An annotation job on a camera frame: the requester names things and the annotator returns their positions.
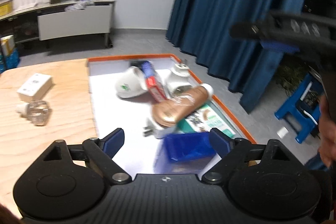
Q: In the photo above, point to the blue curtain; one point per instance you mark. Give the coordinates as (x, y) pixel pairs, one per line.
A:
(202, 28)

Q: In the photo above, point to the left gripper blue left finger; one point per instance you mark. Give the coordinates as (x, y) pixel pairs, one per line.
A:
(100, 153)

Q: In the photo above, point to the person's right hand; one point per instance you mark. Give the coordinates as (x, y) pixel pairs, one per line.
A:
(327, 132)

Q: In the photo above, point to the wooden table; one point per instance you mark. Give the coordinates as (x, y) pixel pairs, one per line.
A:
(68, 116)

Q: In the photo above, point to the blue cardboard box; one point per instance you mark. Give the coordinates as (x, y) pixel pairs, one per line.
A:
(183, 153)

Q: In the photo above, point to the cardboard box on floor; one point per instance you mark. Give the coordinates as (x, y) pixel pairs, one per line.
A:
(8, 44)

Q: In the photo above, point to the blue bag on floor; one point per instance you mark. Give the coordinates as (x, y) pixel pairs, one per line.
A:
(9, 62)

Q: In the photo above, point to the green white product box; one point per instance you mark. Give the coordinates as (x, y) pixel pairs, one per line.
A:
(203, 120)

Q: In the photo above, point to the blue plastic stool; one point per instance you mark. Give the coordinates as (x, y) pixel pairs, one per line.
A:
(303, 106)

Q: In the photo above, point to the white cardboard box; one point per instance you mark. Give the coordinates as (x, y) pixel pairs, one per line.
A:
(35, 87)

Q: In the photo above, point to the yellow box on cabinet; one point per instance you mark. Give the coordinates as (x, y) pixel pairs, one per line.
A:
(6, 8)

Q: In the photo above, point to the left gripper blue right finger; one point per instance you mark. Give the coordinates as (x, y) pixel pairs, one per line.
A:
(232, 154)

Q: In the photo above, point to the white plug adapter with prongs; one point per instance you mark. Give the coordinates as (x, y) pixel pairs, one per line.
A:
(178, 80)

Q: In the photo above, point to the white tv cabinet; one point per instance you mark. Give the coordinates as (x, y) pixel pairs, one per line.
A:
(51, 21)

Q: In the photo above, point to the red blue card box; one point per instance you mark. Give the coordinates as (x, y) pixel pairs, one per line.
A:
(153, 82)

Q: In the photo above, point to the white square power adapter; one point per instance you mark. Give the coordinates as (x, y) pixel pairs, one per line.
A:
(158, 131)

